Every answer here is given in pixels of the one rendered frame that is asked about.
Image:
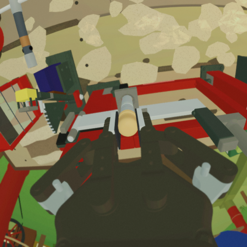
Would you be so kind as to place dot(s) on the dark green flat plate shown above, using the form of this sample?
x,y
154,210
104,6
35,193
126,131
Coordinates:
x,y
100,86

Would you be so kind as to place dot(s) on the red frame with window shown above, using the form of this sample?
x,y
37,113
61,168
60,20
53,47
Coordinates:
x,y
29,127

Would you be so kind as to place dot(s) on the grey lever with green grip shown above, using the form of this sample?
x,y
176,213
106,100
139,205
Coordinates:
x,y
212,125

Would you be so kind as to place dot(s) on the red disc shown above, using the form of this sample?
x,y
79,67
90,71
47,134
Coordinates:
x,y
1,38

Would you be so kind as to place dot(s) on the red boarding gate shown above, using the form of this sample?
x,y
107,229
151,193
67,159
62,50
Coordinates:
x,y
222,85

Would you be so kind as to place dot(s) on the red support post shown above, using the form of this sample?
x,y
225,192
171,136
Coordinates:
x,y
11,193

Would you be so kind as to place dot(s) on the black buffer block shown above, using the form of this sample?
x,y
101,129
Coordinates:
x,y
61,139

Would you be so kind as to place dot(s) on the dark green post plate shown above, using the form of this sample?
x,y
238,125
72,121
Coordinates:
x,y
67,73

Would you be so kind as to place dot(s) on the dark green panel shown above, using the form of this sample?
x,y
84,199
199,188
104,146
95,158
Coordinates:
x,y
242,67

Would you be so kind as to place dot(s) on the grey and orange rod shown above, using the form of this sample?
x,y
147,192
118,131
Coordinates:
x,y
22,29

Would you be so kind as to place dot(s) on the light grey hasp plate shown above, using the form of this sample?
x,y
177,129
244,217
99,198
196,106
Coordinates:
x,y
173,108

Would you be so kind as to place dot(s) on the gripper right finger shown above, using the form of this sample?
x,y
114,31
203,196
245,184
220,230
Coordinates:
x,y
193,154

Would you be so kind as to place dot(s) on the dark green sector plate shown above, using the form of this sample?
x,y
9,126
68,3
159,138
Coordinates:
x,y
55,113

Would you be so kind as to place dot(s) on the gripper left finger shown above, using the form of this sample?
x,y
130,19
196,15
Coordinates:
x,y
63,166

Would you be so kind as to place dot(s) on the white toothed rack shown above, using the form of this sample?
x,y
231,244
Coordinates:
x,y
45,113

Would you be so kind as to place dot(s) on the dark green hinge bracket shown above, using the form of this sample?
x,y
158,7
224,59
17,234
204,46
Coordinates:
x,y
204,70

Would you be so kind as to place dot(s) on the tan wooden platform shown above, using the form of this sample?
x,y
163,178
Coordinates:
x,y
38,150

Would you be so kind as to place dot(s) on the tan-headed grey tapered peg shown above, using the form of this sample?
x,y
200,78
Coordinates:
x,y
126,123

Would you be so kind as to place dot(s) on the small red lever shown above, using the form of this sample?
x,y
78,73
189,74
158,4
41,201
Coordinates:
x,y
77,98

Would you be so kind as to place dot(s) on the grey rectangular block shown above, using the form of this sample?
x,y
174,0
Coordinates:
x,y
66,122

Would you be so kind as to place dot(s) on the blue box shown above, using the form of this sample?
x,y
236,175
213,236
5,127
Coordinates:
x,y
48,79

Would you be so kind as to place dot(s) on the yellow box with spring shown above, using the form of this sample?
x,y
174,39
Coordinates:
x,y
25,95

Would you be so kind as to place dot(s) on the red spoked wheel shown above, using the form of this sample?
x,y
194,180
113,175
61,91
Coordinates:
x,y
14,231

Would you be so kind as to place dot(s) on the light grey roller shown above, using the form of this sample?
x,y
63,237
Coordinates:
x,y
74,131

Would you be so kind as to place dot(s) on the light green frame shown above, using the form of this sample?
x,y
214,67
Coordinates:
x,y
240,173

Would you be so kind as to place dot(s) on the red cylinder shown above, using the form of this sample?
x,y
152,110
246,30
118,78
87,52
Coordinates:
x,y
236,216

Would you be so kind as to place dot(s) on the brown crate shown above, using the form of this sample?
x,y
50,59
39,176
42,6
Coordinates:
x,y
29,236

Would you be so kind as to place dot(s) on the blue rounded object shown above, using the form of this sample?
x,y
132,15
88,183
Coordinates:
x,y
233,240

